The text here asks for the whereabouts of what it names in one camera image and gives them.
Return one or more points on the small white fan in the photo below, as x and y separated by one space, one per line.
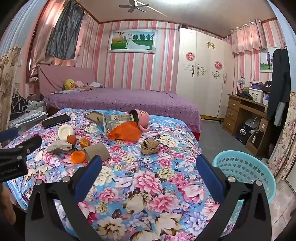
251 124

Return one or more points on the black printed box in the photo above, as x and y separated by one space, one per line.
242 134

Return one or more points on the purple box lid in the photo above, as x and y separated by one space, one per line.
256 85

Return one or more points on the light blue plastic basket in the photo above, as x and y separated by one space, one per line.
242 166

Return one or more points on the beige floral curtain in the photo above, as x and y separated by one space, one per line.
9 76

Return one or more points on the brown egg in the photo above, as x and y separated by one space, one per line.
71 139

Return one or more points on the pink mug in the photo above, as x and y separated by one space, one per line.
143 118

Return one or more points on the pink window curtain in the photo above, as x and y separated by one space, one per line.
44 41

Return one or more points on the framed wedding photo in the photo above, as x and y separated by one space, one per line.
131 41

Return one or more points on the framed couple photo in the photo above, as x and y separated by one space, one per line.
266 60

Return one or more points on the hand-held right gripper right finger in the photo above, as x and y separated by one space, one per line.
210 178

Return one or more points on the pink plush toy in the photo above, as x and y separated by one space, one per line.
80 84

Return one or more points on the person's left forearm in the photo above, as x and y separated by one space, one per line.
6 204

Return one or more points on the cardboard tube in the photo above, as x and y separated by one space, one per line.
98 150

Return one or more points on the white wardrobe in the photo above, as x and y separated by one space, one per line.
203 92

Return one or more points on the red round paper decoration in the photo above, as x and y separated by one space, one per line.
218 65
190 56

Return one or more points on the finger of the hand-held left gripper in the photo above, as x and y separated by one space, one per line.
8 134
27 143

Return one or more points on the wooden desk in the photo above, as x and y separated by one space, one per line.
233 109

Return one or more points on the yellow duck plush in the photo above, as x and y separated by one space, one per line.
69 84

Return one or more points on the beige cloth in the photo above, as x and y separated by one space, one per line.
57 146

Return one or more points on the floral blanket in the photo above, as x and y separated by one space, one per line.
143 185

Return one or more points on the patterned padded board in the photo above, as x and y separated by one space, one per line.
27 118

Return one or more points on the dark grey window cloth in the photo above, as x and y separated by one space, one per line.
64 30

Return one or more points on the white storage box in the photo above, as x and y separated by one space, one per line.
256 95

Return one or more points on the ceiling fan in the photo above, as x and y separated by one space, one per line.
133 5

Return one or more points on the table lamp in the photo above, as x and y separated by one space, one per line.
241 82

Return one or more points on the black cap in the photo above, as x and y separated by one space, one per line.
267 87

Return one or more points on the orange plastic bag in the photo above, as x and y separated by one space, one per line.
127 132

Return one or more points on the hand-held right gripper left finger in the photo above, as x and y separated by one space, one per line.
89 176

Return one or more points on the crumpled clothes on bed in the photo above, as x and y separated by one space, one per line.
95 85

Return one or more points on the cardboard box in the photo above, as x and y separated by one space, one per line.
255 141

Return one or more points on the grey hanging garment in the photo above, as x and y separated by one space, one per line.
279 113

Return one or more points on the pink bed headboard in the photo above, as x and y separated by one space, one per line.
57 74

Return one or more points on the dark hanging coat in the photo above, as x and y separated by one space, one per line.
278 81

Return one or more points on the dark clothes on desk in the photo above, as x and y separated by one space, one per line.
245 95

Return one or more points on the purple dotted bed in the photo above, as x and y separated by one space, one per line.
138 99

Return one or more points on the pink curtain valance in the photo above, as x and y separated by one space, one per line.
247 37

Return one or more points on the dark patterned cloth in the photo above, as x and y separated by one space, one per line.
18 106

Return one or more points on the orange peel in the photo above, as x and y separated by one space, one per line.
84 143

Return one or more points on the brown paper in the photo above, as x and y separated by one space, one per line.
149 146

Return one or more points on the floral door curtain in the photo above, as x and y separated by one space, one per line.
285 143

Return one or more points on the black phone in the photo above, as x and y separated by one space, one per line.
55 121

